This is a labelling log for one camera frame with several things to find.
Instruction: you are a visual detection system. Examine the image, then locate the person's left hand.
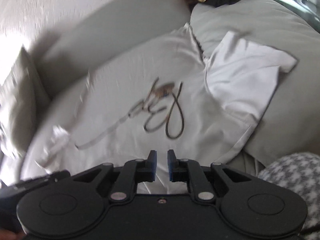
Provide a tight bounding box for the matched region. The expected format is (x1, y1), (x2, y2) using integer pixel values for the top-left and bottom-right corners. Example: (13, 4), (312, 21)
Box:
(0, 228), (25, 240)

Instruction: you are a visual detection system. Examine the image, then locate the white pillow with embroidered script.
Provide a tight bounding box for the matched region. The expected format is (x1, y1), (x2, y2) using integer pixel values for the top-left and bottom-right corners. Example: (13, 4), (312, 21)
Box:
(35, 22), (298, 196)

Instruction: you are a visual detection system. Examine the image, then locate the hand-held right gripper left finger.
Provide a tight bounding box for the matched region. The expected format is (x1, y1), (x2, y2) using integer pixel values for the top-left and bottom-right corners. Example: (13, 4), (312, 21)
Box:
(71, 150), (158, 203)

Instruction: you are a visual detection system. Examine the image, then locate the grey sofa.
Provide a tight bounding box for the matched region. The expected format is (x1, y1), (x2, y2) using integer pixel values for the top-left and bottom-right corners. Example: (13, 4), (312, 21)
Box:
(0, 0), (320, 205)

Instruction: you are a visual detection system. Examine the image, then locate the houndstooth patterned cloth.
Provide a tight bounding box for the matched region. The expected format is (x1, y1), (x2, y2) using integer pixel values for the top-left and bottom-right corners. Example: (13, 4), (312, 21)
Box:
(257, 152), (320, 240)

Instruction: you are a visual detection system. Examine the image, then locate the grey sofa cushion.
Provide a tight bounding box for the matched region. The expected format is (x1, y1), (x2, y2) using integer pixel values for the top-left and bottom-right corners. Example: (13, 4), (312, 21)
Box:
(0, 44), (52, 158)

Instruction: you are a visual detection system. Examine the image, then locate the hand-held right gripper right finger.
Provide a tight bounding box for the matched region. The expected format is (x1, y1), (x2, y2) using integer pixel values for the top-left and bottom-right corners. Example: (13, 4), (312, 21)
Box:
(167, 149), (253, 203)

